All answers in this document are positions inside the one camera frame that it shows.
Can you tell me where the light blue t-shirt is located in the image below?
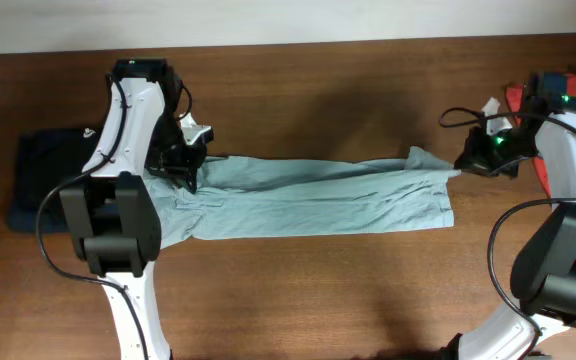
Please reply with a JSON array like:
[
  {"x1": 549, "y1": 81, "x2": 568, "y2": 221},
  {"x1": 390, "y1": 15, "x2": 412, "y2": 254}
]
[{"x1": 144, "y1": 147, "x2": 459, "y2": 247}]

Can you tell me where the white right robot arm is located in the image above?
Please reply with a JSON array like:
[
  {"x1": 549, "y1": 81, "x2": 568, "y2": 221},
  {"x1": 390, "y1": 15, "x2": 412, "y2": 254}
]
[{"x1": 438, "y1": 70, "x2": 576, "y2": 360}]

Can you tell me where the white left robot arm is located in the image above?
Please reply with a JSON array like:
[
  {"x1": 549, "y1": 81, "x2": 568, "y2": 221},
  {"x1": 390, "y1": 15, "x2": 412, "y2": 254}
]
[{"x1": 53, "y1": 59, "x2": 213, "y2": 359}]

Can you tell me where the folded navy garment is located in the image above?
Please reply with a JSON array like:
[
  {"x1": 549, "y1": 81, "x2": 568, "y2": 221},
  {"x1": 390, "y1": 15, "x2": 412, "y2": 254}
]
[{"x1": 6, "y1": 128, "x2": 100, "y2": 234}]

